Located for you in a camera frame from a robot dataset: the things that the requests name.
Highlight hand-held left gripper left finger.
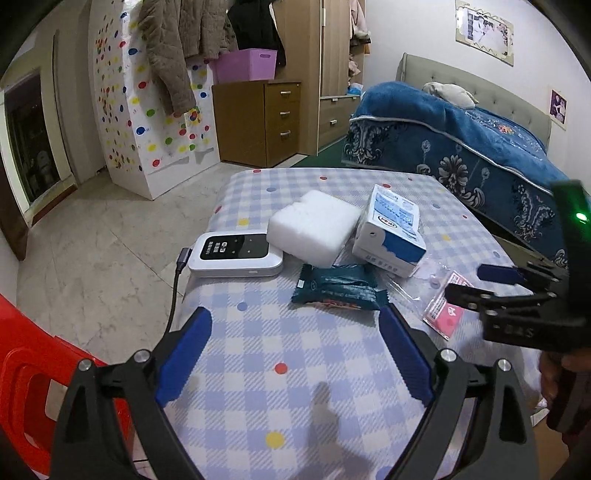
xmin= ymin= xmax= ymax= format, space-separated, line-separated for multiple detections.
xmin=48 ymin=306 xmax=213 ymax=480

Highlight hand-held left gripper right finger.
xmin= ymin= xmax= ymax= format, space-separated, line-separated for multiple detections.
xmin=379 ymin=305 xmax=541 ymax=480

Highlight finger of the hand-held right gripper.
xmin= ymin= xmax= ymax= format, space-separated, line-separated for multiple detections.
xmin=477 ymin=261 xmax=568 ymax=291
xmin=444 ymin=281 xmax=555 ymax=320

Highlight clear pink plastic packet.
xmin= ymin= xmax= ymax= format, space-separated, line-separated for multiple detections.
xmin=385 ymin=258 xmax=472 ymax=341

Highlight dark green snack wrapper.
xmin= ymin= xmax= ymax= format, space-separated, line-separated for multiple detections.
xmin=291 ymin=263 xmax=391 ymax=311

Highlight person's right hand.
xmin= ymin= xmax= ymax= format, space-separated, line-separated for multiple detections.
xmin=539 ymin=348 xmax=591 ymax=435

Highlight blue white milk carton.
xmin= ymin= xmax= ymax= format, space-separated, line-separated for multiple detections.
xmin=352 ymin=184 xmax=428 ymax=278

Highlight white mobile router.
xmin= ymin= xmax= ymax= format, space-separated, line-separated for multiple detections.
xmin=187 ymin=232 xmax=284 ymax=279

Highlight checked dotted tablecloth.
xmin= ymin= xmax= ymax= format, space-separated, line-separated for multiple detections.
xmin=134 ymin=167 xmax=550 ymax=480

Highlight blue patterned blanket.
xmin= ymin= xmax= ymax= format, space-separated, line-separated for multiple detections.
xmin=342 ymin=82 xmax=571 ymax=264

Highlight red plastic stool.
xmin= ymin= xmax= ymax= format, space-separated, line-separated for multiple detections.
xmin=0 ymin=293 xmax=134 ymax=476

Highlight white foam block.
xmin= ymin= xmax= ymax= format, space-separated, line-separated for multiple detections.
xmin=268 ymin=191 xmax=362 ymax=268

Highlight grey upholstered bed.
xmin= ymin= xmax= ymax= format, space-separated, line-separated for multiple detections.
xmin=342 ymin=52 xmax=573 ymax=268

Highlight white cloth bundle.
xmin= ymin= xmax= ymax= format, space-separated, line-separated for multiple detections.
xmin=422 ymin=82 xmax=478 ymax=109

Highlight green floor mat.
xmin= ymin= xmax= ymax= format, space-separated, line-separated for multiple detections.
xmin=291 ymin=154 xmax=352 ymax=169

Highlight brown wooden door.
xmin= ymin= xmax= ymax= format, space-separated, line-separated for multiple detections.
xmin=0 ymin=157 xmax=29 ymax=262

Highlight white polka dot wardrobe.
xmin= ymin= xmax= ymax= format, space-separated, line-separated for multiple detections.
xmin=88 ymin=0 xmax=220 ymax=200

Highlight wooden drawer cabinet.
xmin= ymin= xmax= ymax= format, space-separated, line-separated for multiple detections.
xmin=211 ymin=80 xmax=302 ymax=168

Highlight wooden wardrobe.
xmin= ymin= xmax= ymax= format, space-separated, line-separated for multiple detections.
xmin=277 ymin=0 xmax=368 ymax=158

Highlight hanging pale clothes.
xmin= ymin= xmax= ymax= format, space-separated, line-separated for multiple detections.
xmin=348 ymin=0 xmax=371 ymax=81

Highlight purple plastic basket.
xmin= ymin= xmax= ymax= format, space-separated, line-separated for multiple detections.
xmin=215 ymin=47 xmax=278 ymax=84

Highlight brown quilted jacket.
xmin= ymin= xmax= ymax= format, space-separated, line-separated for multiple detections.
xmin=137 ymin=0 xmax=238 ymax=114

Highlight black jacket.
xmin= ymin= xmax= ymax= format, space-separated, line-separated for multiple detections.
xmin=227 ymin=0 xmax=286 ymax=65

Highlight grey charging cable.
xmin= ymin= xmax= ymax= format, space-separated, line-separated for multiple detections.
xmin=164 ymin=248 xmax=192 ymax=333

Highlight small wall poster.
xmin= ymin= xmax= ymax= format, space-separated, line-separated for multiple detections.
xmin=549 ymin=89 xmax=568 ymax=131

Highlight large wall poster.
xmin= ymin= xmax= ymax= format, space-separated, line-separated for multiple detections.
xmin=455 ymin=0 xmax=515 ymax=66

